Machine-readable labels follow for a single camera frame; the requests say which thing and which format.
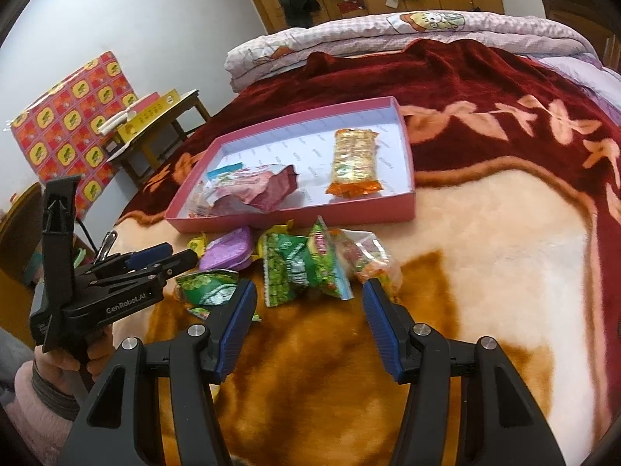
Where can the purple jelly cup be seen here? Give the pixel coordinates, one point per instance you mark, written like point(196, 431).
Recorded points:
point(228, 252)

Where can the rainbow gummy candy packet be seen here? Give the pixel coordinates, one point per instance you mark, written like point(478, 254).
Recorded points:
point(371, 257)

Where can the red patterned board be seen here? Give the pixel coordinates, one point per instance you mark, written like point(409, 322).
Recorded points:
point(73, 107)

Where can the pink peach snack bag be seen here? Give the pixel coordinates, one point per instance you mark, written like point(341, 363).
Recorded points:
point(257, 187)

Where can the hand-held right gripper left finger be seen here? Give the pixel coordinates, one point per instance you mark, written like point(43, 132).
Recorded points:
point(237, 330)

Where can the white carton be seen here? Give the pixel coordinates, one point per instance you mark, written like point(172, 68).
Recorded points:
point(116, 120)

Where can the red basket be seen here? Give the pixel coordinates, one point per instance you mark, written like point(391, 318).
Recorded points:
point(350, 6)

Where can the yellow cardboard box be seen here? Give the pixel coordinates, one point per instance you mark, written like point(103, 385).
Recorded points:
point(145, 116)

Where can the wooden headboard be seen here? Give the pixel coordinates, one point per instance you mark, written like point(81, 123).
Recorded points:
point(577, 14)

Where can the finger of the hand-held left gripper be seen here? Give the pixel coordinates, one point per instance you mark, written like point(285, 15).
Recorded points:
point(179, 259)
point(150, 254)

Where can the metal spring clip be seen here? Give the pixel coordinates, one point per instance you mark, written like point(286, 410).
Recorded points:
point(107, 245)

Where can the person's left forearm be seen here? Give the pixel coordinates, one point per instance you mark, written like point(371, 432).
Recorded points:
point(34, 412)

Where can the blue clear candy packet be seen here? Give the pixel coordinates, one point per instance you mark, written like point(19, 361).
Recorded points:
point(223, 173)

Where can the person's left hand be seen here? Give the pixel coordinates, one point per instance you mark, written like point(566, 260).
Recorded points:
point(56, 363)

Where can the pink checked cartoon quilt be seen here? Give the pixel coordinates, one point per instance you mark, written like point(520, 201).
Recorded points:
point(388, 29)

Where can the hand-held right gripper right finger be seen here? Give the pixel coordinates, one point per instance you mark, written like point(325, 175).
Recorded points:
point(383, 335)

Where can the wooden side table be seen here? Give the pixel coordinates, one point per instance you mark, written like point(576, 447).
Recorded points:
point(160, 126)

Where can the green pea snack packet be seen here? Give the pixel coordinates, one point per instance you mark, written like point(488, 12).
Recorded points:
point(208, 291)
point(301, 267)

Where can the brown wooden furniture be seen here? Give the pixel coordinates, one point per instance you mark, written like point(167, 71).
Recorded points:
point(19, 238)

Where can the pink cardboard box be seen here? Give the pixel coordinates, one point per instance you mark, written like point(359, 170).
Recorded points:
point(310, 155)

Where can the orange rice cracker packet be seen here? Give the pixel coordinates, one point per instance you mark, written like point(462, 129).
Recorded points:
point(354, 162)

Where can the yellow candy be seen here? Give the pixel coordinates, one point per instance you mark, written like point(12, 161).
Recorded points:
point(196, 243)

